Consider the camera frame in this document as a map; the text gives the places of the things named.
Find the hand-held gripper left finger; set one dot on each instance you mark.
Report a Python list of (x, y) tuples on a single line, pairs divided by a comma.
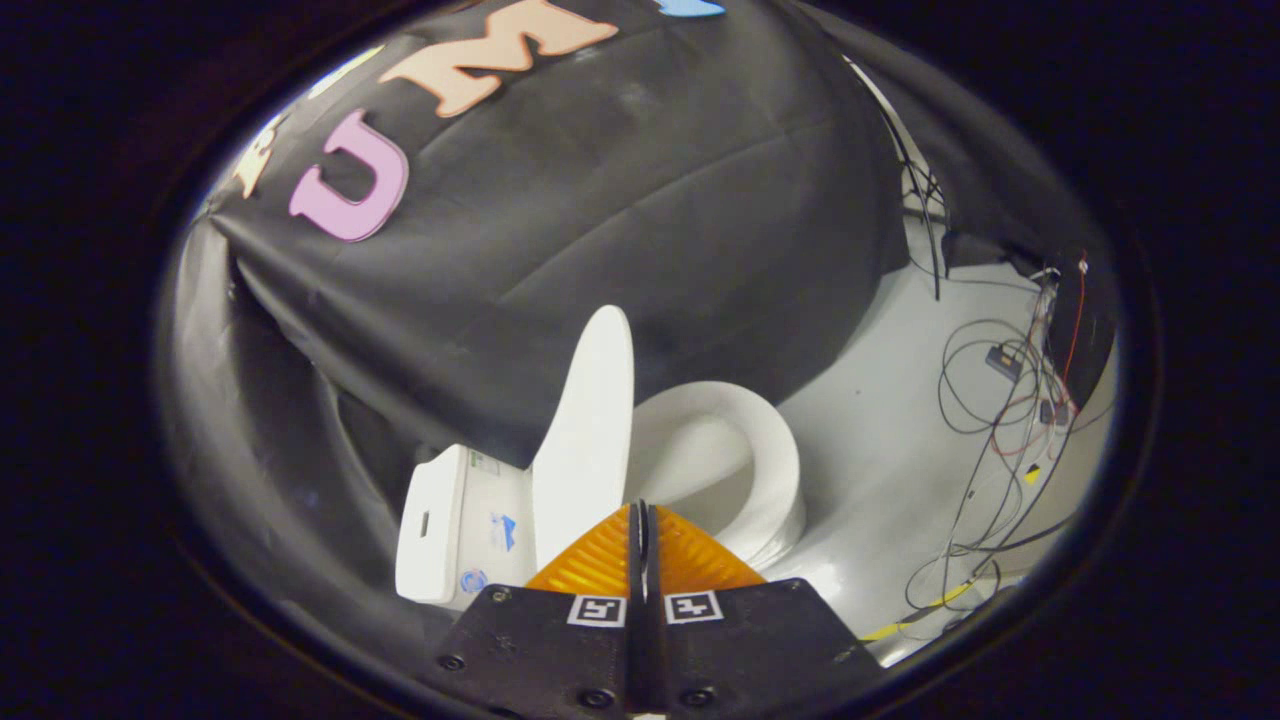
[(560, 650)]

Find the yellow tape piece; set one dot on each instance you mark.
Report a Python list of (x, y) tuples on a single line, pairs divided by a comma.
[(1032, 474)]

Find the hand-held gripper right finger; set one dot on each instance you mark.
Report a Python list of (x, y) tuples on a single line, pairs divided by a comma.
[(740, 650)]

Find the metal backdrop stand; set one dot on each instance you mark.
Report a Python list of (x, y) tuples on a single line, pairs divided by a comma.
[(920, 190)]

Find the white toilet lid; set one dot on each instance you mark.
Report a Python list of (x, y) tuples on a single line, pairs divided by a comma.
[(585, 440)]

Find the black adapter box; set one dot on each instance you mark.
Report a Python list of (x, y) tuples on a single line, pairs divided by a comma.
[(1003, 363)]

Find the white toilet bowl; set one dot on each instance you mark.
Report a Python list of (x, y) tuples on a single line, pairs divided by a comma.
[(770, 450)]

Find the small black connector box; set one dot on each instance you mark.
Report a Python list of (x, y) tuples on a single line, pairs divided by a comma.
[(1050, 412)]

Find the white toilet tank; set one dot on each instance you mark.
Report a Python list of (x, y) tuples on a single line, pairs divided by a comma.
[(450, 530)]

